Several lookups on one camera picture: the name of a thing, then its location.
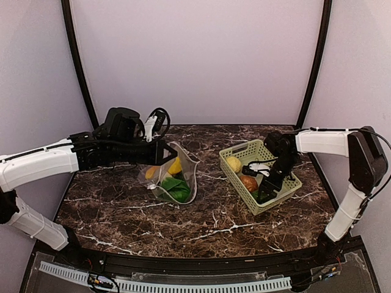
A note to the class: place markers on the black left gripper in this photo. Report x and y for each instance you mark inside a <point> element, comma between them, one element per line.
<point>157,158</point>

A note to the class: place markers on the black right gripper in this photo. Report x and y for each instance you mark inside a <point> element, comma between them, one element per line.
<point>266,180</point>

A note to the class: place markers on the yellow lemon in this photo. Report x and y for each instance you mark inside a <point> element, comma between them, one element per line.
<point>175,168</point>

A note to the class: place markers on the brown potato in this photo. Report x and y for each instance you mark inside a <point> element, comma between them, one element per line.
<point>249,183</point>

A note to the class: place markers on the clear zip top bag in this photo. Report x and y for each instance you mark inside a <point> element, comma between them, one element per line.
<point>188,174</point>

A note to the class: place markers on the orange yellow mango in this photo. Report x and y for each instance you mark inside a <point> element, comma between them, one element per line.
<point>152,172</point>

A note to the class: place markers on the green white bok choy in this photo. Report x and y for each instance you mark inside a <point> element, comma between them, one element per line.
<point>177,189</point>

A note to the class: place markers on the green pepper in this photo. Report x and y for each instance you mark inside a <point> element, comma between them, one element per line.
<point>262,197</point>

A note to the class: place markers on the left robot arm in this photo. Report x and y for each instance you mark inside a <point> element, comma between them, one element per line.
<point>31,181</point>

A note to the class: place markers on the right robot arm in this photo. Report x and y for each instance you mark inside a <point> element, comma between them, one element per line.
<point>353,158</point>

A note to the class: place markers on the beige walnut-like food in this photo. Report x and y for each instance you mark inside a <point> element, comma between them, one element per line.
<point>234,163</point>

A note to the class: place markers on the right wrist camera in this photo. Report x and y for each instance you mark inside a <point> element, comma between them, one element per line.
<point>255,168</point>

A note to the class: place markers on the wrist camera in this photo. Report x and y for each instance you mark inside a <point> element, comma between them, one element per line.
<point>255,168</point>
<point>125,125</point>

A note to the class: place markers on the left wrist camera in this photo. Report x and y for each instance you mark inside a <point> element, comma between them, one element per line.
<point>125,125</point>

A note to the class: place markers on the white slotted cable duct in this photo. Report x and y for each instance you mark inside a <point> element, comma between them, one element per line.
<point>148,282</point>

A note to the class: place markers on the black front rail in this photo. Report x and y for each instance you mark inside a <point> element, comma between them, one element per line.
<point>299,264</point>

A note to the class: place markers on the black frame post left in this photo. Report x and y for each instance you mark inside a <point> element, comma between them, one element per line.
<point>77,63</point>

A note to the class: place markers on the black frame post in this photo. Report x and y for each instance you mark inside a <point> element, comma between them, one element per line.
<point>316,64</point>
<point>77,63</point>

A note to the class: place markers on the black frame post right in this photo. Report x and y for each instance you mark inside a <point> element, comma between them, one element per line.
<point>316,64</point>

